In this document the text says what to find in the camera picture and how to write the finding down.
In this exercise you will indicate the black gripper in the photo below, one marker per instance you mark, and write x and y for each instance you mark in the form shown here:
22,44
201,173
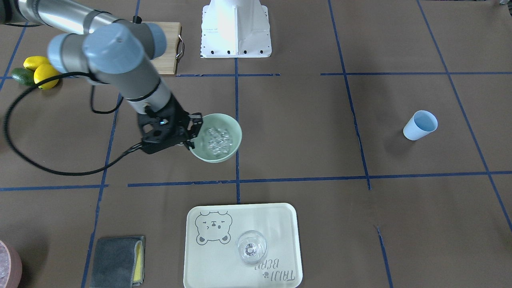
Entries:
176,111

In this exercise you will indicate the green bowl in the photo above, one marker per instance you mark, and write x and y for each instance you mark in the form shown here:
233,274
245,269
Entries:
220,121

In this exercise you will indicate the light blue plastic cup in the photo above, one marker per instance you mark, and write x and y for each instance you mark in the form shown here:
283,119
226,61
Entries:
420,124

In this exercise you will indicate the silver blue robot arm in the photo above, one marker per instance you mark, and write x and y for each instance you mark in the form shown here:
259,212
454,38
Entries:
111,50

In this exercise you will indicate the ice cubes in bowl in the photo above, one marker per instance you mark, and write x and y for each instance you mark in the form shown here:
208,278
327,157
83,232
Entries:
219,141

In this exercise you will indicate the pink bowl of ice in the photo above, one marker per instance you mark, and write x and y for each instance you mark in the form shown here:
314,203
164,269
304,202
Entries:
10,266

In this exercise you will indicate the wooden cutting board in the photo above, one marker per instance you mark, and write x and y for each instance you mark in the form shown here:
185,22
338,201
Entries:
169,46

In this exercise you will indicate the cream bear tray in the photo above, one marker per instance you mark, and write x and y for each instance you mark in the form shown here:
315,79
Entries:
211,259

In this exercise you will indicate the clear wine glass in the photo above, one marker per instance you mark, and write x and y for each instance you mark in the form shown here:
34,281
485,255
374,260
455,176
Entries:
252,247

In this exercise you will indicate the grey folded cloth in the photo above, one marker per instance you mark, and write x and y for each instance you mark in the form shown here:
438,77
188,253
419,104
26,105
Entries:
119,262

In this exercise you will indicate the yellow lemon lower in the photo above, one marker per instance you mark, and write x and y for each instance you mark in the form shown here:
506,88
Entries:
43,72

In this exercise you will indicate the yellow lemon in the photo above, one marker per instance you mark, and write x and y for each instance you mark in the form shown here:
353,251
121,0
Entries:
34,62
43,72

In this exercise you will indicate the yellow lemon upper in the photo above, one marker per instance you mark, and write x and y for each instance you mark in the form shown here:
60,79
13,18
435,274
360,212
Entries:
34,62

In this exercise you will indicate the green lime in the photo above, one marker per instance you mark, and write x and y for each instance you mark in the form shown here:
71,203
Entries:
23,76

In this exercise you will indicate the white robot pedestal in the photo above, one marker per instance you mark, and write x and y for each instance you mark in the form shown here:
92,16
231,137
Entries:
235,29

